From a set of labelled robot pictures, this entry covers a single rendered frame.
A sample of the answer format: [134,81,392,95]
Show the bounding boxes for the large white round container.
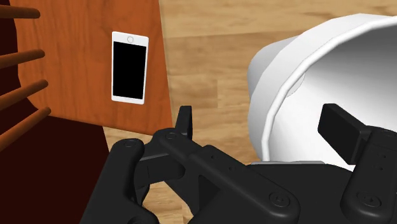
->
[246,13,397,172]

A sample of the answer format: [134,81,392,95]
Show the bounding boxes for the white smartphone with black screen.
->
[111,31,150,105]

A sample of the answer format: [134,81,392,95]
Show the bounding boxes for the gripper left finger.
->
[80,106,302,224]

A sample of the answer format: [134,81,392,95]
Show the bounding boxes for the dark brown spindle chair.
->
[0,0,111,224]

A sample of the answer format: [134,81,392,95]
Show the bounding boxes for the orange wooden table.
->
[9,0,174,136]

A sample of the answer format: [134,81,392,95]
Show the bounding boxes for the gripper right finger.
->
[317,103,397,224]

